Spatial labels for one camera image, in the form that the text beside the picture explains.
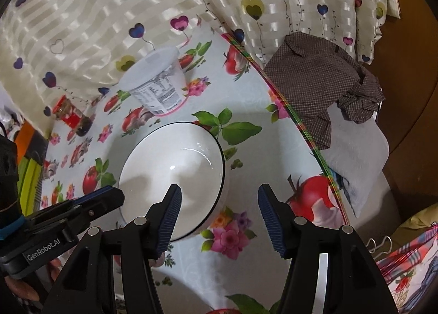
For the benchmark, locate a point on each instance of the white towel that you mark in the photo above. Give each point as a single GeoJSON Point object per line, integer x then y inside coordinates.
{"type": "Point", "coordinates": [356, 156]}

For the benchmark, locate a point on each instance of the fruit printed tablecloth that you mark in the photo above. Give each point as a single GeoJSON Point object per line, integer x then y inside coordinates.
{"type": "Point", "coordinates": [273, 150]}

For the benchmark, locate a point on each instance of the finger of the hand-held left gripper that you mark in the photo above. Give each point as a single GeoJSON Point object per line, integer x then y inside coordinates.
{"type": "Point", "coordinates": [99, 197]}

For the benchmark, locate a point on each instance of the brown checked shirt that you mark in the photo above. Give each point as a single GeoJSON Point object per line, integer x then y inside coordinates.
{"type": "Point", "coordinates": [308, 71]}

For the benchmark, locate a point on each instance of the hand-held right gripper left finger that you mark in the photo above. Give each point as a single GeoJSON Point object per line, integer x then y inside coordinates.
{"type": "Point", "coordinates": [169, 220]}

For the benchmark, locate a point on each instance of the orange box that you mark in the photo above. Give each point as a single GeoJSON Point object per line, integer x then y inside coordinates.
{"type": "Point", "coordinates": [25, 139]}

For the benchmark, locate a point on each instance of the white ribbed bowl black rim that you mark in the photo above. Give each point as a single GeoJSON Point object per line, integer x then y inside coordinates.
{"type": "Point", "coordinates": [191, 163]}

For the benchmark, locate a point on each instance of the sauce jar red label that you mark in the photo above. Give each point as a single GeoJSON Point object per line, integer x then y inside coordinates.
{"type": "Point", "coordinates": [70, 114]}

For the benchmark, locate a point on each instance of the dark box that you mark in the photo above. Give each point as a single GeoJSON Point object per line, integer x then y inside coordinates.
{"type": "Point", "coordinates": [37, 152]}

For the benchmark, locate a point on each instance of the pile of snack bags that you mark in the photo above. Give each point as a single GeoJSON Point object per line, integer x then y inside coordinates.
{"type": "Point", "coordinates": [12, 122]}

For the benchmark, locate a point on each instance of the red plaid cloth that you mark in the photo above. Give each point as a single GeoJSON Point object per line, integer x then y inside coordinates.
{"type": "Point", "coordinates": [407, 259]}

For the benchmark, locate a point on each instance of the white plastic tub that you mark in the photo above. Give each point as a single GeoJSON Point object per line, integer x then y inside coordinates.
{"type": "Point", "coordinates": [154, 74]}

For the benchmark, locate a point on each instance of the person's left hand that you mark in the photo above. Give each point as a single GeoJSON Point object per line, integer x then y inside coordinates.
{"type": "Point", "coordinates": [54, 268]}

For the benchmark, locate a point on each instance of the olive yellow cloth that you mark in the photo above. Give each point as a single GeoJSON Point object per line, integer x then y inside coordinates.
{"type": "Point", "coordinates": [419, 221]}

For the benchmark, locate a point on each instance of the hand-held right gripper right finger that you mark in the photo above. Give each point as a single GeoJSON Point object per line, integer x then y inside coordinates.
{"type": "Point", "coordinates": [272, 220]}

